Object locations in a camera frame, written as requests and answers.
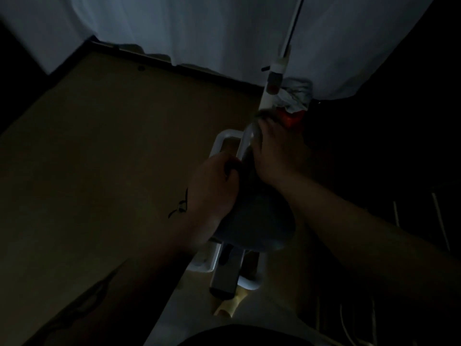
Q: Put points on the person's right hand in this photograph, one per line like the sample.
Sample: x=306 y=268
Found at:
x=281 y=154

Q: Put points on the grey cleaning cloth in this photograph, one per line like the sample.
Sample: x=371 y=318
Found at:
x=266 y=115

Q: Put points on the person's left forearm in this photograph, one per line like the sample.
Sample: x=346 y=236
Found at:
x=119 y=284

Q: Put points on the grey bike saddle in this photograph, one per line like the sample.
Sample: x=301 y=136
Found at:
x=259 y=219

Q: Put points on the pale yellow slipper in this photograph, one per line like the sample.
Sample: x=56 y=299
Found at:
x=228 y=306

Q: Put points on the white exercise bike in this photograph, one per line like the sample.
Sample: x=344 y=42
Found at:
x=273 y=86

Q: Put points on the person's black shirt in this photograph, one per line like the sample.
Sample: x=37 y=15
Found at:
x=245 y=336

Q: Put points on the person's white shorts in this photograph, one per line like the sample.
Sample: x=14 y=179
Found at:
x=187 y=306

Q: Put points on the white hanging sheet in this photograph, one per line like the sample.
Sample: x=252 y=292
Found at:
x=216 y=32

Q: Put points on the person's left hand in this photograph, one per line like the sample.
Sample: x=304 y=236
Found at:
x=210 y=198

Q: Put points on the person's right forearm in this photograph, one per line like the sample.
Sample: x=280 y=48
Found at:
x=378 y=234

